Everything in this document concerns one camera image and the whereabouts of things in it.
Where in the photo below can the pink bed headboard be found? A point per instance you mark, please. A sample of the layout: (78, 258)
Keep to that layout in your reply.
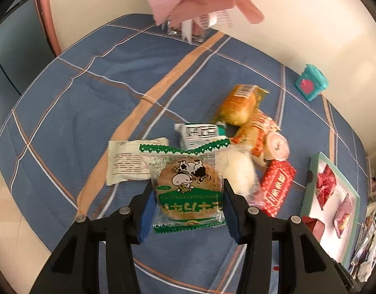
(48, 27)

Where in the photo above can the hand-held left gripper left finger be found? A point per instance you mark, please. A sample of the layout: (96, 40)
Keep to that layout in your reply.
(146, 220)

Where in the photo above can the dark red snack packet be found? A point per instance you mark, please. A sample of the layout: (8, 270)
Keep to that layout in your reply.
(313, 225)

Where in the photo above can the dark grey panel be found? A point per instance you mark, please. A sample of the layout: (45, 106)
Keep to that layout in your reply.
(16, 49)

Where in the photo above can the pink snack packet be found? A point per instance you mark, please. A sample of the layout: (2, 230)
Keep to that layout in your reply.
(344, 217)

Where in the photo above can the white snack packet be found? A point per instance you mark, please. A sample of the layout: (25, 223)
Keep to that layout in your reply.
(126, 162)

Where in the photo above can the cow print cookie packet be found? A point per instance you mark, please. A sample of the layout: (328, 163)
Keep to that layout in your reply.
(188, 190)

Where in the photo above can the clear packet golden bread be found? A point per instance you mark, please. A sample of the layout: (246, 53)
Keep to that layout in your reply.
(237, 107)

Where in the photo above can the clear glass vase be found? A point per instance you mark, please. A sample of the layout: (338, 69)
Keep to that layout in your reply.
(200, 35)

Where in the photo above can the dotted sheer ribbon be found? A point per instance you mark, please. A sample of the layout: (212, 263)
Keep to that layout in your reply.
(217, 18)

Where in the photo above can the small teal box pink print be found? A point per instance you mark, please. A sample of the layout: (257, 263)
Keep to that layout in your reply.
(316, 82)

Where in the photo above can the blue plaid bed sheet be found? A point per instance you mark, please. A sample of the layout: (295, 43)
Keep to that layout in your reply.
(83, 113)

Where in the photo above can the clear packet white cake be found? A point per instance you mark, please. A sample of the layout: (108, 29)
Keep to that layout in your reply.
(241, 171)

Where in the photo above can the orange striped bread packet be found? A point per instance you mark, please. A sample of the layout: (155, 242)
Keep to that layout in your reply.
(255, 131)

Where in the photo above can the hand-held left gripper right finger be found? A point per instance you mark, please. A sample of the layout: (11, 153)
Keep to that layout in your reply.
(233, 220)

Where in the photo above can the pile of papers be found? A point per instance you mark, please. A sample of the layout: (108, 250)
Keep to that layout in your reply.
(368, 242)

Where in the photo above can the red candy packet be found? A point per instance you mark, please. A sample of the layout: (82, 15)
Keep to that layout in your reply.
(325, 183)

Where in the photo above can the green white cracker packet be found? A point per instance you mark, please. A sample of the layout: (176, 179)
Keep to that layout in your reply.
(200, 133)

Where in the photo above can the white shelf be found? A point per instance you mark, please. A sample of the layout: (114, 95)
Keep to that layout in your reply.
(371, 171)

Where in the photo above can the white ribbon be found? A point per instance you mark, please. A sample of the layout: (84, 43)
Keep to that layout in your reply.
(187, 30)

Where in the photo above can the teal rimmed white tray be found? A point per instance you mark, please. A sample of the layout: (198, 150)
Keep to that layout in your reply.
(333, 197)

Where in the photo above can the pink round jelly cup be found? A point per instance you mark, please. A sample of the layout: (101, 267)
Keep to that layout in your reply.
(278, 145)

